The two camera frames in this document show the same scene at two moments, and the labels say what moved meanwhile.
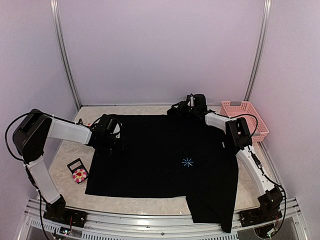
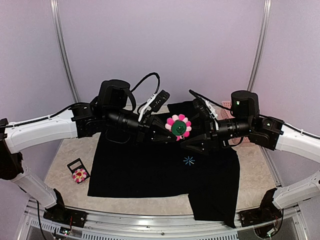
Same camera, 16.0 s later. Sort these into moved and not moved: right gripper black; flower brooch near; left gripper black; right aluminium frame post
Moved: left gripper black; right gripper black
Not moved: flower brooch near; right aluminium frame post
